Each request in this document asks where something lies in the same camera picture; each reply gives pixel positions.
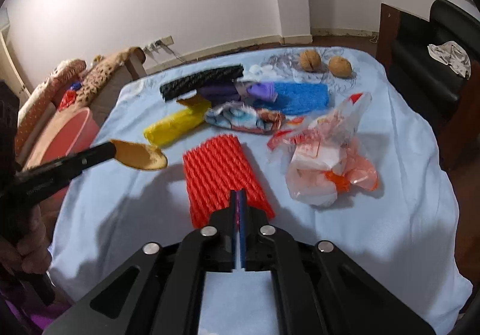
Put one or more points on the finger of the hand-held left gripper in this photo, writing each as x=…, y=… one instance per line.
x=80, y=161

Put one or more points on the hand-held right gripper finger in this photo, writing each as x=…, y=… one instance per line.
x=243, y=224
x=236, y=224

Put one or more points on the red plastic bin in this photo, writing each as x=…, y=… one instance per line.
x=63, y=143

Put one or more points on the red foam net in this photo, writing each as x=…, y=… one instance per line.
x=219, y=170

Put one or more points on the blue foam net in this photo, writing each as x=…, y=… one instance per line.
x=300, y=97

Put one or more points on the person's left hand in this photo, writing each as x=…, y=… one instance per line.
x=37, y=256

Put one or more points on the red dotted cushion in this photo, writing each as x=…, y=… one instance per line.
x=41, y=102

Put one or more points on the red shiny wrapper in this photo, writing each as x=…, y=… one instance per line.
x=67, y=99

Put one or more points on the white door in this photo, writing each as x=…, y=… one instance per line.
x=9, y=57

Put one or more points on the blue shiny wrapper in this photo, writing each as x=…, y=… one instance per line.
x=76, y=86

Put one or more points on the white orange plastic bag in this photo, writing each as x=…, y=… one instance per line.
x=318, y=177

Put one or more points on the brown floral blanket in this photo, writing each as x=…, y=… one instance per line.
x=101, y=74

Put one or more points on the yellow foam net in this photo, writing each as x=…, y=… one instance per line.
x=174, y=124

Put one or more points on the colourful patterned cloth pouch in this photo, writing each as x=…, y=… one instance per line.
x=240, y=119

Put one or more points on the wooden sofa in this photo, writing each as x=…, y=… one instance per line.
x=129, y=67

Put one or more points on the clear red-printed plastic bag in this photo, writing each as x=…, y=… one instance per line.
x=337, y=121

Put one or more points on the black foam net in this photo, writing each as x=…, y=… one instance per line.
x=198, y=82

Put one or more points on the blue floral tablecloth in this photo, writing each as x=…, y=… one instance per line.
x=393, y=170

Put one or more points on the person's purple clothing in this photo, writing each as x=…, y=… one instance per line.
x=26, y=320

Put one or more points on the large walnut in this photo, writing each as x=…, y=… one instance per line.
x=310, y=60

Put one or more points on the small walnut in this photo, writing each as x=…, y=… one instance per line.
x=340, y=66

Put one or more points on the black chair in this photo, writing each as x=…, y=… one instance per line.
x=420, y=69

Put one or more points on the crumpled white cloth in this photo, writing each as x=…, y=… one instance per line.
x=452, y=57

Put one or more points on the white wall socket strip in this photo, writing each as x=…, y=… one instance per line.
x=159, y=43

